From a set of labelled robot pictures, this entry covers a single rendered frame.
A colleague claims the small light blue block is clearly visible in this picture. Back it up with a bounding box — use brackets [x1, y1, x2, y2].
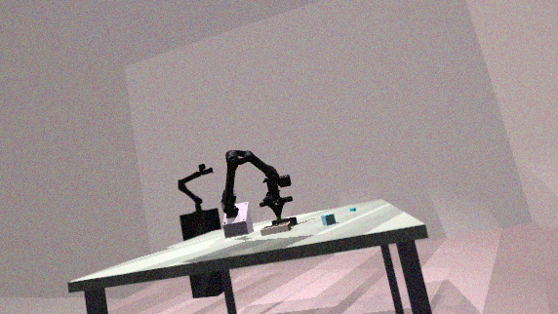
[321, 214, 336, 226]

